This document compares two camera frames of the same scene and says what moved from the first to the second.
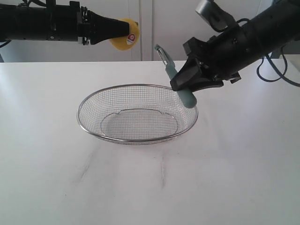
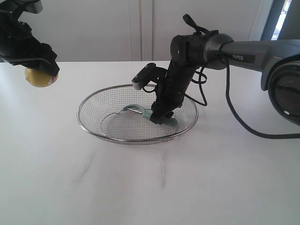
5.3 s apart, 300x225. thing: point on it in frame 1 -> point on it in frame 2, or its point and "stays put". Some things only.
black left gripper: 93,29 -> 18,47
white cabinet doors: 169,24 stays put
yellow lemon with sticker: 124,43 -> 39,78
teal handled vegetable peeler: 188,97 -> 169,121
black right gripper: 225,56 -> 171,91
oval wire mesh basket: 134,113 stays put
